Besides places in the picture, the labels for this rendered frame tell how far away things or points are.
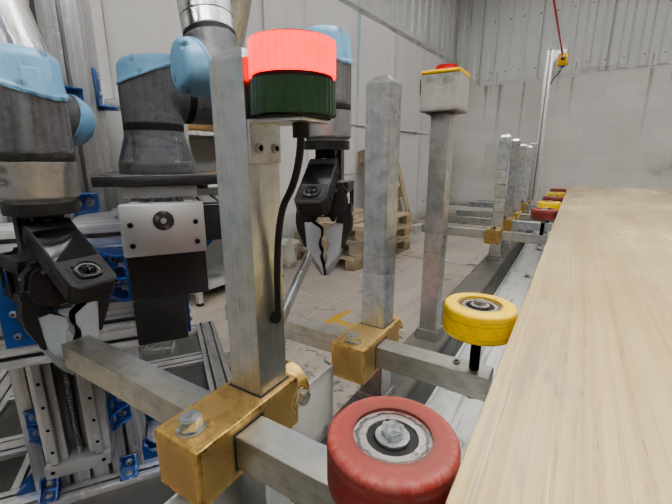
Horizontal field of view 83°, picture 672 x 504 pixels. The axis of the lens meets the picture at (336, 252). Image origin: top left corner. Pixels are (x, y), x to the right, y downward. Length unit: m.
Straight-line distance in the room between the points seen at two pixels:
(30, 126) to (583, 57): 7.95
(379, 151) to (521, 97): 7.65
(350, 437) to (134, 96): 0.75
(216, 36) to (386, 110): 0.26
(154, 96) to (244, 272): 0.60
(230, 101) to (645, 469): 0.35
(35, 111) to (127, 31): 2.79
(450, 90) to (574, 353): 0.49
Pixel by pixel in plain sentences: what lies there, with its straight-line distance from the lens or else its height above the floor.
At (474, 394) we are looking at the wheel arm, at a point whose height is 0.80.
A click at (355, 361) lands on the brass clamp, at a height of 0.82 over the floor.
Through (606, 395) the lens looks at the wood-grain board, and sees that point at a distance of 0.36.
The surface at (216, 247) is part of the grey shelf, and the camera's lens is 3.54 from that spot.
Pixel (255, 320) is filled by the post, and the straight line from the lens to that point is 0.32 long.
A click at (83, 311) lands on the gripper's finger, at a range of 0.55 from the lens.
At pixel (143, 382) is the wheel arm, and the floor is 0.86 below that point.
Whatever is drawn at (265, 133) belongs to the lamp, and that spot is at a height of 1.09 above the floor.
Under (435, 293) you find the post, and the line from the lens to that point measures 0.79.
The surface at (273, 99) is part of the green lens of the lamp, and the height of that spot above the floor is 1.11.
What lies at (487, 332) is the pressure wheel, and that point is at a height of 0.89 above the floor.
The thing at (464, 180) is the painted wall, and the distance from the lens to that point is 8.29.
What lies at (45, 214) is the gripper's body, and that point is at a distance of 0.50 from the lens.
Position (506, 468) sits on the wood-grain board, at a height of 0.90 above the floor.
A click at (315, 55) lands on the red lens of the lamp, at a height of 1.13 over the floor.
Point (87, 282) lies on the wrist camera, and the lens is 0.45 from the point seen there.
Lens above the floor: 1.07
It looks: 14 degrees down
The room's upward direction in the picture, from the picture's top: straight up
